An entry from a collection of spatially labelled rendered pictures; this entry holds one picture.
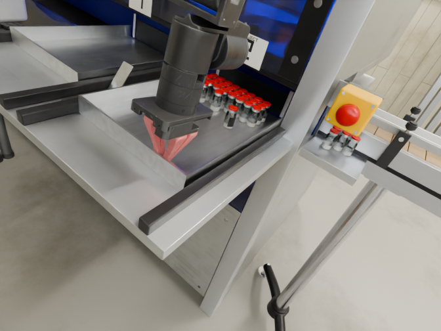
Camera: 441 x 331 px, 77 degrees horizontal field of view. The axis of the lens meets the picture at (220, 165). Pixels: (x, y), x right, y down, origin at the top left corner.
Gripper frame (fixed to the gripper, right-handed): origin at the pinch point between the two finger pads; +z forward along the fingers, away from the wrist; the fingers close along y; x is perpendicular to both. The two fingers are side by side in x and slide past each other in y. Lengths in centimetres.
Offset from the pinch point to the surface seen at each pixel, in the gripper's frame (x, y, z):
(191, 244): 6, 37, 54
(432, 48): -31, 401, -48
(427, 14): -5, 392, -77
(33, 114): 20.3, -8.2, 1.4
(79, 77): 28.1, 4.3, -0.9
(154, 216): -7.4, -8.2, 1.1
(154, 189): -2.6, -3.3, 2.5
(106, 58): 40.2, 19.3, -0.4
